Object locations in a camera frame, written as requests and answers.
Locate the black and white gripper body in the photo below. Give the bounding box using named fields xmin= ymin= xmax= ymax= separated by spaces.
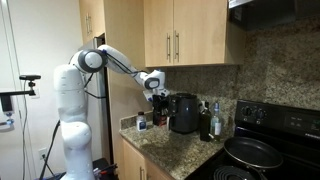
xmin=151 ymin=87 xmax=171 ymax=105

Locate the black air fryer food basket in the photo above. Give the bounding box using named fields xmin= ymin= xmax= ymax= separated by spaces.
xmin=165 ymin=113 xmax=190 ymax=135

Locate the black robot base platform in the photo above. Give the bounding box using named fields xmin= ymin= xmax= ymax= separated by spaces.
xmin=91 ymin=157 xmax=119 ymax=180

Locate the black countertop appliance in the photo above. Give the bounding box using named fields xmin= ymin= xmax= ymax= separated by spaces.
xmin=152 ymin=95 xmax=170 ymax=128

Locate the small white jar black lid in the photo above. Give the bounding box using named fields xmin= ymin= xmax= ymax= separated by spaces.
xmin=136 ymin=110 xmax=148 ymax=132

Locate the dark glass bottle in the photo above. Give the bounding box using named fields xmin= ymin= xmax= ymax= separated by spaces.
xmin=199 ymin=100 xmax=212 ymax=142

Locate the clear bottle with blue cap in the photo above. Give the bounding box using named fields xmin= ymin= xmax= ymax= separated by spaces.
xmin=210 ymin=101 xmax=223 ymax=141

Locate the stainless steel refrigerator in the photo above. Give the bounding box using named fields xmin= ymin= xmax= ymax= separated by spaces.
xmin=78 ymin=36 xmax=112 ymax=164

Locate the light wood lower cabinet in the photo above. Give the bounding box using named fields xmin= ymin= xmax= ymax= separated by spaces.
xmin=121 ymin=137 xmax=175 ymax=180

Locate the light wood upper cabinet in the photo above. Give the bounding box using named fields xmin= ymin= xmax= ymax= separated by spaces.
xmin=143 ymin=0 xmax=247 ymax=68

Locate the tall light wood cabinet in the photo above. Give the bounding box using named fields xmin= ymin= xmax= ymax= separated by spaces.
xmin=78 ymin=0 xmax=146 ymax=180

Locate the black stove knob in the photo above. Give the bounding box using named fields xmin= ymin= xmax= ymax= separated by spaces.
xmin=254 ymin=107 xmax=267 ymax=121
xmin=241 ymin=105 xmax=253 ymax=117

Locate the black coil burner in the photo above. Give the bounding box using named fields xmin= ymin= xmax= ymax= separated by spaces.
xmin=213 ymin=165 xmax=258 ymax=180

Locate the black frying pan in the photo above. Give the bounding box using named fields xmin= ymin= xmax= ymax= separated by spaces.
xmin=223 ymin=135 xmax=285 ymax=180

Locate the black electric stove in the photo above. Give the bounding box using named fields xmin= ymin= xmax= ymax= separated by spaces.
xmin=184 ymin=98 xmax=320 ymax=180

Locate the black range hood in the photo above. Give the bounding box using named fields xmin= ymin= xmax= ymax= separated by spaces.
xmin=228 ymin=0 xmax=320 ymax=32

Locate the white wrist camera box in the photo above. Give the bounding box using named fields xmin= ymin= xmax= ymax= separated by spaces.
xmin=142 ymin=89 xmax=155 ymax=102

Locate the silver cabinet door handle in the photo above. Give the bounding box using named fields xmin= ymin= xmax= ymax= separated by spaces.
xmin=173 ymin=29 xmax=180 ymax=63
xmin=166 ymin=32 xmax=172 ymax=62
xmin=85 ymin=13 xmax=92 ymax=36

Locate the black cable on robot arm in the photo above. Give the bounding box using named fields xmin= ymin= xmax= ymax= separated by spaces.
xmin=82 ymin=49 xmax=149 ymax=100

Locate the white wall outlet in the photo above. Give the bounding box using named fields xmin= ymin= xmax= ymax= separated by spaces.
xmin=37 ymin=147 xmax=48 ymax=161

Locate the black exterior camera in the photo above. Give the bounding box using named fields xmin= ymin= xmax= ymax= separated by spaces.
xmin=18 ymin=74 xmax=42 ymax=82

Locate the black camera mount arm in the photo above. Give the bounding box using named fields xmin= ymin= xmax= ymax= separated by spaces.
xmin=0 ymin=81 xmax=37 ymax=113

